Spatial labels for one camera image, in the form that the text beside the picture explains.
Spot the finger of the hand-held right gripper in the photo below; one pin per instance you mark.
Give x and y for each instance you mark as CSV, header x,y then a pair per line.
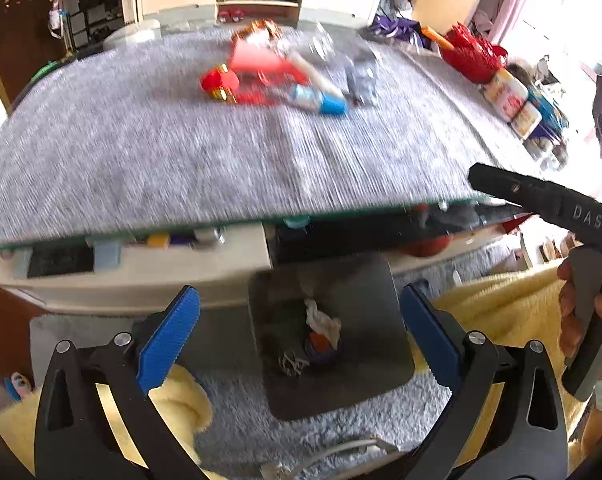
x,y
511,190

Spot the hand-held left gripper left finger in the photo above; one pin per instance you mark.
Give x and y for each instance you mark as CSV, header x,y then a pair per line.
x,y
168,337

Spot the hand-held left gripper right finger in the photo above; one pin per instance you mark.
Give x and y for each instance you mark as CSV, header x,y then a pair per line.
x,y
431,337

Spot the grey trash bin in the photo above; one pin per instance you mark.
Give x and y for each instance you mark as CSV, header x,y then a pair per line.
x,y
371,310

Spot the person's right hand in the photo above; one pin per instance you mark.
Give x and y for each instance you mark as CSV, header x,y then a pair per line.
x,y
568,310

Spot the white coffee table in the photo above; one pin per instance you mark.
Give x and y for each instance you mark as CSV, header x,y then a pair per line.
x,y
156,280

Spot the small white jar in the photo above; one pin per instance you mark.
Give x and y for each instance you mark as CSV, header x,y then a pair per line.
x,y
527,120

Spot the blue box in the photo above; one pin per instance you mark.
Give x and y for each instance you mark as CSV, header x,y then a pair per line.
x,y
546,107

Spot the large white jar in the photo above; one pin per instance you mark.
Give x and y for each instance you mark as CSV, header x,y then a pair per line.
x,y
506,95

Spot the grey shaggy rug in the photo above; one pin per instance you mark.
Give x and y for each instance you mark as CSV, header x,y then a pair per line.
x,y
231,420

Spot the orange blue wrapper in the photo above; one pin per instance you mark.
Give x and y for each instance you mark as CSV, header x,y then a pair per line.
x,y
323,350

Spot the white crumpled tissue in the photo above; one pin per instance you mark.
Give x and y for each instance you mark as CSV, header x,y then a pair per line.
x,y
321,320

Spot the red plastic bag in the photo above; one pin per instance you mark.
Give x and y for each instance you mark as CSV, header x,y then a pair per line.
x,y
473,57

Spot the blue toy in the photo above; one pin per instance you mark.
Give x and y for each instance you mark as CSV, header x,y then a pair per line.
x,y
18,387

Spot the orange plastic item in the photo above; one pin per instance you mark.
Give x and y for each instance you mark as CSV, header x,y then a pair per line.
x,y
436,36

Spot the grey felt table mat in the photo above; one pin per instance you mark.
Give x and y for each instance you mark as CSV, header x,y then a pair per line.
x,y
181,160

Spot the glass window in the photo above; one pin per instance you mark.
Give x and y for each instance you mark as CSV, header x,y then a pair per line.
x,y
571,20

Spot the crumpled clear plastic bag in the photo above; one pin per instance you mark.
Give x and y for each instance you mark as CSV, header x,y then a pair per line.
x,y
362,80

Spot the purple cloth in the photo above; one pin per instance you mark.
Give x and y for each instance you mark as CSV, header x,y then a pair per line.
x,y
396,27

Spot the white bottle with blue cap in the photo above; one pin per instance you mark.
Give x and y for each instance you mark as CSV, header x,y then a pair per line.
x,y
331,105

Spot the large red plastic wrapper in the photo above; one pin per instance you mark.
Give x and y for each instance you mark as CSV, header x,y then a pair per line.
x,y
261,65

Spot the orange gold foil wrapper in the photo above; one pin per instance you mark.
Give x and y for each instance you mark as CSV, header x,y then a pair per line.
x,y
261,27

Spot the white round appliance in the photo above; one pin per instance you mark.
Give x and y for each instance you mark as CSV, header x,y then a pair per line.
x,y
136,32

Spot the black shelf rack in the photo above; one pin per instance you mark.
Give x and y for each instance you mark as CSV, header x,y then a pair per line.
x,y
81,17

